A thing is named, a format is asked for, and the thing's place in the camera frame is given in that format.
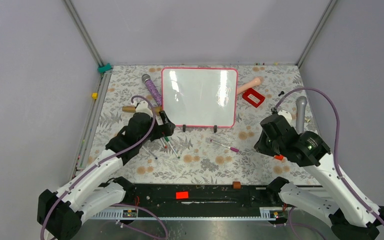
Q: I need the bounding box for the pink framed whiteboard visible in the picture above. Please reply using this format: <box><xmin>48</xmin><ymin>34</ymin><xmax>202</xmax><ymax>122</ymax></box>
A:
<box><xmin>161</xmin><ymin>67</ymin><xmax>239</xmax><ymax>128</ymax></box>

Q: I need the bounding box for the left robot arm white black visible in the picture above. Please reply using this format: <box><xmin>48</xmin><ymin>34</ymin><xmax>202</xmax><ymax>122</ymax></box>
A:
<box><xmin>37</xmin><ymin>111</ymin><xmax>176</xmax><ymax>240</ymax></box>

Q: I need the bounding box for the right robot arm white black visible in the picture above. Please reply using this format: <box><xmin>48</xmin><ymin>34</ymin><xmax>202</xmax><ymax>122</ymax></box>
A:
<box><xmin>254</xmin><ymin>114</ymin><xmax>384</xmax><ymax>240</ymax></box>

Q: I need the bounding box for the green capped marker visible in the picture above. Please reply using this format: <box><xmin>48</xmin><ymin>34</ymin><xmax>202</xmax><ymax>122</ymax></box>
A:
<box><xmin>164</xmin><ymin>136</ymin><xmax>180</xmax><ymax>159</ymax></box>

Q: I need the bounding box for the red capped marker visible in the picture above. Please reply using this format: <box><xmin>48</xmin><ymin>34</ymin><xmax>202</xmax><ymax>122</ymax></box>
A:
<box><xmin>159</xmin><ymin>138</ymin><xmax>168</xmax><ymax>149</ymax></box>

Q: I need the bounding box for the small red cone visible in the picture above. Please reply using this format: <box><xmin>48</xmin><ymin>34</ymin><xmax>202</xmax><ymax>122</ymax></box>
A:
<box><xmin>273</xmin><ymin>155</ymin><xmax>285</xmax><ymax>161</ymax></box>

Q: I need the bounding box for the blue capped marker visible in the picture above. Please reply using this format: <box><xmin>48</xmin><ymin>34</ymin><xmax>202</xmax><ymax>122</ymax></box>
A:
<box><xmin>142</xmin><ymin>146</ymin><xmax>158</xmax><ymax>160</ymax></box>

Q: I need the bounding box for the pink capped marker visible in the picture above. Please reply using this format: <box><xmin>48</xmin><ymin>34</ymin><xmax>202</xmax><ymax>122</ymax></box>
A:
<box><xmin>210</xmin><ymin>139</ymin><xmax>240</xmax><ymax>153</ymax></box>

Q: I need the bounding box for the purple glitter microphone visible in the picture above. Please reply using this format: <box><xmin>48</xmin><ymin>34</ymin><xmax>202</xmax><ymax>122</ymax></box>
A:
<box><xmin>141</xmin><ymin>74</ymin><xmax>163</xmax><ymax>106</ymax></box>

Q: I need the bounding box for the floral patterned table mat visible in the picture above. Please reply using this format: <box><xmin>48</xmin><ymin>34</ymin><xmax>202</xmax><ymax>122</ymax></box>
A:
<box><xmin>77</xmin><ymin>65</ymin><xmax>318</xmax><ymax>186</ymax></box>

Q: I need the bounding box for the small brown block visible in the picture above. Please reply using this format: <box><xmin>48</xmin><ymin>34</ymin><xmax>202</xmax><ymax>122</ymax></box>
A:
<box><xmin>232</xmin><ymin>181</ymin><xmax>242</xmax><ymax>190</ymax></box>

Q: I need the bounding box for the silver grey microphone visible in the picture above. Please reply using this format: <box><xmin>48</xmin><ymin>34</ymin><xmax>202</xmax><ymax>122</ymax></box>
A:
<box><xmin>295</xmin><ymin>96</ymin><xmax>308</xmax><ymax>134</ymax></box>

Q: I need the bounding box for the pink toy microphone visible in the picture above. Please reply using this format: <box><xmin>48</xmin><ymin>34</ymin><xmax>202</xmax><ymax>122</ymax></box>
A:
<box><xmin>236</xmin><ymin>76</ymin><xmax>264</xmax><ymax>95</ymax></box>

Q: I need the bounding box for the red tape label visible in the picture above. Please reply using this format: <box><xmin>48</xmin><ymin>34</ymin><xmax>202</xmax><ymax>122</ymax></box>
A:
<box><xmin>175</xmin><ymin>191</ymin><xmax>189</xmax><ymax>200</ymax></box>

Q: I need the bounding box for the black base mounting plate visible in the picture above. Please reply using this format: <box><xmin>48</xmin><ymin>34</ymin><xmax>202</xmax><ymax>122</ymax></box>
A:
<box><xmin>104</xmin><ymin>182</ymin><xmax>301</xmax><ymax>219</ymax></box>

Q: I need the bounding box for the small yellow cube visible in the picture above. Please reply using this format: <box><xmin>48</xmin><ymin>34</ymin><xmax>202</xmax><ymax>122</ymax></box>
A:
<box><xmin>91</xmin><ymin>92</ymin><xmax>98</xmax><ymax>100</ymax></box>

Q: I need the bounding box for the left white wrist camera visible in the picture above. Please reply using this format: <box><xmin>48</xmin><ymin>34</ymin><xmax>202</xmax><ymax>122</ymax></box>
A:
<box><xmin>135</xmin><ymin>101</ymin><xmax>154</xmax><ymax>117</ymax></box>

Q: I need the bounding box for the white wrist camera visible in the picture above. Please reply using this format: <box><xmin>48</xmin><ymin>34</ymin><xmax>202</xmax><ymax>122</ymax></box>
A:
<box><xmin>135</xmin><ymin>101</ymin><xmax>154</xmax><ymax>117</ymax></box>
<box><xmin>277</xmin><ymin>109</ymin><xmax>293</xmax><ymax>122</ymax></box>

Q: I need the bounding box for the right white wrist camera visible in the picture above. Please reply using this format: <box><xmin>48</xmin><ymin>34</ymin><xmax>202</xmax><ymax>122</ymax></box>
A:
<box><xmin>277</xmin><ymin>109</ymin><xmax>293</xmax><ymax>122</ymax></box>

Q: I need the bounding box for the red rectangular frame block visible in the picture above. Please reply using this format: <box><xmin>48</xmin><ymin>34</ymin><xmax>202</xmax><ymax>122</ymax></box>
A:
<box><xmin>242</xmin><ymin>88</ymin><xmax>266</xmax><ymax>108</ymax></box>

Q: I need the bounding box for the aluminium slotted rail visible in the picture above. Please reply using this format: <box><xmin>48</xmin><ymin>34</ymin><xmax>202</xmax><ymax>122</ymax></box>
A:
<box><xmin>91</xmin><ymin>207</ymin><xmax>288</xmax><ymax>221</ymax></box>

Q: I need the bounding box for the teal corner bracket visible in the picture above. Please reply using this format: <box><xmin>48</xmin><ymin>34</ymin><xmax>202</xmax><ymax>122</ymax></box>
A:
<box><xmin>97</xmin><ymin>63</ymin><xmax>113</xmax><ymax>74</ymax></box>

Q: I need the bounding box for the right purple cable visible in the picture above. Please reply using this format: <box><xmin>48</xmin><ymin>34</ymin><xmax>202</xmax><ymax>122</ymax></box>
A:
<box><xmin>271</xmin><ymin>87</ymin><xmax>384</xmax><ymax>240</ymax></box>

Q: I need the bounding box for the purple cable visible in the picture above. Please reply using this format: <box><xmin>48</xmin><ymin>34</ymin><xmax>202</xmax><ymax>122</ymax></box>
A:
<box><xmin>39</xmin><ymin>95</ymin><xmax>171</xmax><ymax>240</ymax></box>
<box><xmin>271</xmin><ymin>87</ymin><xmax>384</xmax><ymax>240</ymax></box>

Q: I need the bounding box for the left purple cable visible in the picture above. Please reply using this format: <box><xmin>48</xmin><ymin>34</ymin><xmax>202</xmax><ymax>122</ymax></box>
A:
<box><xmin>39</xmin><ymin>95</ymin><xmax>171</xmax><ymax>240</ymax></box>

